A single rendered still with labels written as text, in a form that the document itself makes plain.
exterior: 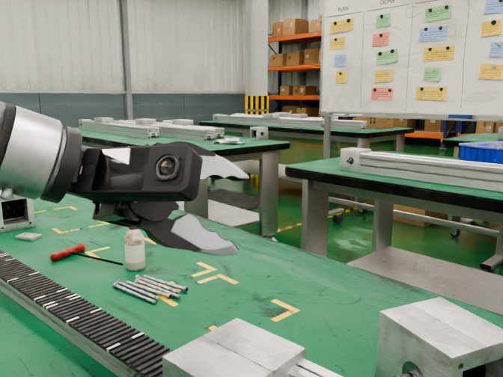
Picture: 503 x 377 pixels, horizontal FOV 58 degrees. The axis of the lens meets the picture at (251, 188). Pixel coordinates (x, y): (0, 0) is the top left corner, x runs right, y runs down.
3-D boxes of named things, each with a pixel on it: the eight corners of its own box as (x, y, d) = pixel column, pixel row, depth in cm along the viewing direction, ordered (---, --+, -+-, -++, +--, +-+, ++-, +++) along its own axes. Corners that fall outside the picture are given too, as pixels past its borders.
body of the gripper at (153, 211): (154, 169, 53) (49, 135, 46) (191, 155, 47) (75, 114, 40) (141, 233, 51) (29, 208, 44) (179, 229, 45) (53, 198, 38)
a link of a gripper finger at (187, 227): (215, 250, 55) (156, 209, 51) (245, 249, 50) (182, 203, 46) (203, 274, 54) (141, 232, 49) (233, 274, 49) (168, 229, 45)
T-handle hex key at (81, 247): (49, 262, 91) (47, 253, 91) (81, 249, 98) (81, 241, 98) (106, 276, 84) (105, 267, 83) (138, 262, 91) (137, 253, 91)
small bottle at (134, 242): (144, 263, 90) (141, 206, 88) (147, 270, 87) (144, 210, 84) (124, 265, 89) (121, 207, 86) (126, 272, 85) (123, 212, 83)
